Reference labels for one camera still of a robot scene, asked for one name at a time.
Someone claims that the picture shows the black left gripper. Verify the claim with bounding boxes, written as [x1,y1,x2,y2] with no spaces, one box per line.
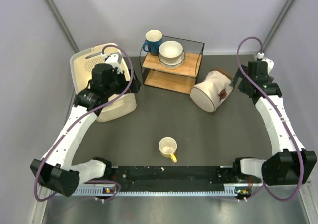
[105,67,142,97]

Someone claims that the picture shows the cream round laundry bag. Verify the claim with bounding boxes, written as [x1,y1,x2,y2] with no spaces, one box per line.
[190,69,233,113]

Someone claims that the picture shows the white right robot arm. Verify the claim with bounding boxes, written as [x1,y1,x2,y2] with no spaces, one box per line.
[230,59,317,186]

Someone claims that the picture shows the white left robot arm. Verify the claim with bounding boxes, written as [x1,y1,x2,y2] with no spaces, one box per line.
[30,62,140,202]

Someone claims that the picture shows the cream plastic laundry basket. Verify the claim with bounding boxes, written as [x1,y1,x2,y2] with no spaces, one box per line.
[70,43,141,123]

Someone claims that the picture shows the white scalloped plate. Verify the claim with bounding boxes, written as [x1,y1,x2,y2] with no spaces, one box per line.
[158,51,186,69]

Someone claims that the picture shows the white ceramic bowl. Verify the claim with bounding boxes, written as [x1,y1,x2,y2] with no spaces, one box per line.
[159,41,183,62]

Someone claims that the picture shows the blue ceramic mug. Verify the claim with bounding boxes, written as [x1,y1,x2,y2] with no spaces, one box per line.
[143,30,162,56]

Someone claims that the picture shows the yellow ceramic mug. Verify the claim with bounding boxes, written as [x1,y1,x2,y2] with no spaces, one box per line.
[159,137,177,163]

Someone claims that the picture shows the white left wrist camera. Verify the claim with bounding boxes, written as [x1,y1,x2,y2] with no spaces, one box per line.
[100,52,123,74]

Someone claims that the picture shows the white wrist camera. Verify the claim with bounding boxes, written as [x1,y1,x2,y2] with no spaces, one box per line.
[100,52,123,74]
[254,52,274,74]

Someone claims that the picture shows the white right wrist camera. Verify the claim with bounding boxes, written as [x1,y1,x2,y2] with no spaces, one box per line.
[254,52,274,74]

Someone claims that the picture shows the black wire wooden shelf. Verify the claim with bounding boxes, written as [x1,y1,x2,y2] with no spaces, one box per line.
[139,36,205,94]

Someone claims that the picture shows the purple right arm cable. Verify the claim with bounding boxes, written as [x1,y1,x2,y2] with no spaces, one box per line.
[236,36,305,202]

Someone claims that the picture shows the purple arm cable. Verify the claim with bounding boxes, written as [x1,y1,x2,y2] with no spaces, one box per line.
[34,44,135,202]
[236,36,305,202]

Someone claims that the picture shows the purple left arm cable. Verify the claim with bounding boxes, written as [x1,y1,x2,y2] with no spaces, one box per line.
[34,44,135,202]

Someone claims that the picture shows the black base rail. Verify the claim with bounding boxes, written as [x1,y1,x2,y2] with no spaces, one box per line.
[84,165,251,192]

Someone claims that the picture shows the grey slotted cable duct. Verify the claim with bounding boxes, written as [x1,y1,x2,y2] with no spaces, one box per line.
[72,186,250,198]

